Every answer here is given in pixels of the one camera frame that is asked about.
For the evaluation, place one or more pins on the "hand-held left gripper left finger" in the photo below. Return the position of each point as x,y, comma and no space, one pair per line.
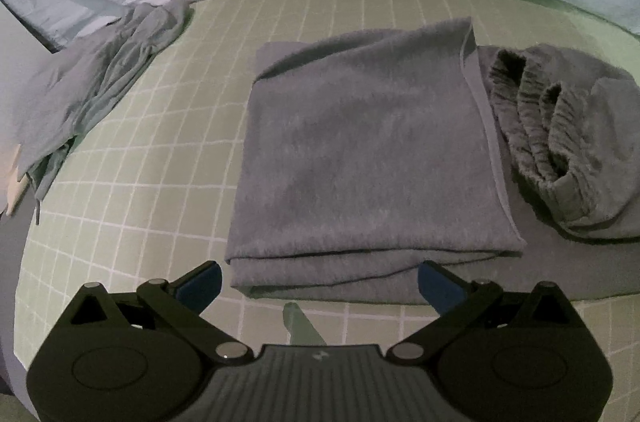
201,288

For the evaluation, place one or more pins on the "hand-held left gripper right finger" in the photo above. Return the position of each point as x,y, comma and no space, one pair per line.
438,288

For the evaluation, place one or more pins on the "grey pants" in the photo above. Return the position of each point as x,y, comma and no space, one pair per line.
370,162

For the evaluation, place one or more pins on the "green checked bed sheet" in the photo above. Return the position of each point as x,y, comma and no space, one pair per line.
150,202

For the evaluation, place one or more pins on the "pale peach cloth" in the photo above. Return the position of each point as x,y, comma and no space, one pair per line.
11,182

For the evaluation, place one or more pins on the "light grey crumpled garment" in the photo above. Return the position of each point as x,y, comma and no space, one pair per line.
100,87

